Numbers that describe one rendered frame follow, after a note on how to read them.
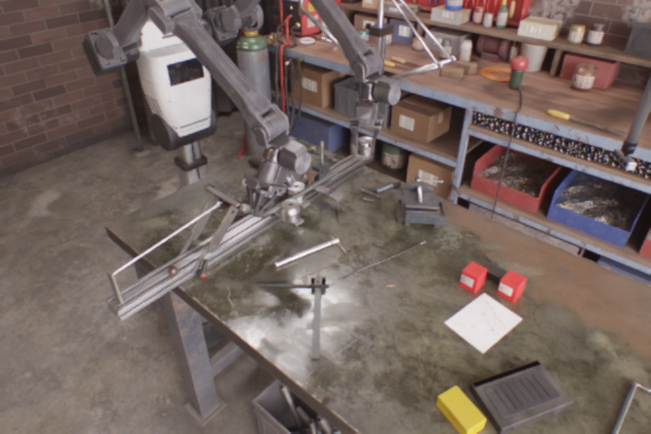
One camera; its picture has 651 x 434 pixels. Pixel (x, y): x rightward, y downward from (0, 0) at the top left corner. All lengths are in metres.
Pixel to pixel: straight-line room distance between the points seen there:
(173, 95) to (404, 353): 1.21
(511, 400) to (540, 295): 0.34
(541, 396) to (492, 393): 0.09
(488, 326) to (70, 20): 3.38
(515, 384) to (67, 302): 2.15
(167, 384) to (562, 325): 1.54
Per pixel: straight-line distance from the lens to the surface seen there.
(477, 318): 1.15
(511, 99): 2.52
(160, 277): 1.22
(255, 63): 3.14
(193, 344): 1.71
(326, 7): 1.45
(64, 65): 3.87
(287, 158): 1.14
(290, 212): 1.28
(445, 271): 1.25
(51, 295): 2.73
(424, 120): 2.70
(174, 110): 1.82
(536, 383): 1.05
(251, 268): 1.23
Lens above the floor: 1.71
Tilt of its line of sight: 33 degrees down
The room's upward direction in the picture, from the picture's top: straight up
